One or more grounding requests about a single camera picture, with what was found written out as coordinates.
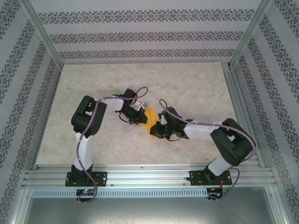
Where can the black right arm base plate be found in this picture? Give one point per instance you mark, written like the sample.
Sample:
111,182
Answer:
195,178

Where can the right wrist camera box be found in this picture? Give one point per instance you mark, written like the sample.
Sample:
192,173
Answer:
162,119

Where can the grey metal sheet panel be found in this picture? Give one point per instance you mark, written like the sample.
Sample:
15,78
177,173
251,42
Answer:
149,211

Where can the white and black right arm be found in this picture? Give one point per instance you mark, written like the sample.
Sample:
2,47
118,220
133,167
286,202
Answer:
231,144

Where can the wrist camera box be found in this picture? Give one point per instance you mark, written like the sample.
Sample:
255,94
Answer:
143,105
162,119

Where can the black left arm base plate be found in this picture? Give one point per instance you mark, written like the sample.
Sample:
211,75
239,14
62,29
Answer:
101,178

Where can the aluminium mounting rail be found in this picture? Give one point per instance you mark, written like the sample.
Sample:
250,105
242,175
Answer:
149,173

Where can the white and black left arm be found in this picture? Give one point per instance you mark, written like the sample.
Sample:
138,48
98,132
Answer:
88,119

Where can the yellow cloth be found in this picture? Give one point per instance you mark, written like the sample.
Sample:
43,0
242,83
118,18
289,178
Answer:
150,116

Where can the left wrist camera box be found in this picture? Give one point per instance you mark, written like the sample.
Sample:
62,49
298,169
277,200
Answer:
143,105

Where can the aluminium side rail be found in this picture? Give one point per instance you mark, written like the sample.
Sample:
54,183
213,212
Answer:
243,112

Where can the aluminium frame post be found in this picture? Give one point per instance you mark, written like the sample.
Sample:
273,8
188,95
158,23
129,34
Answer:
42,32
278,207
19,207
251,32

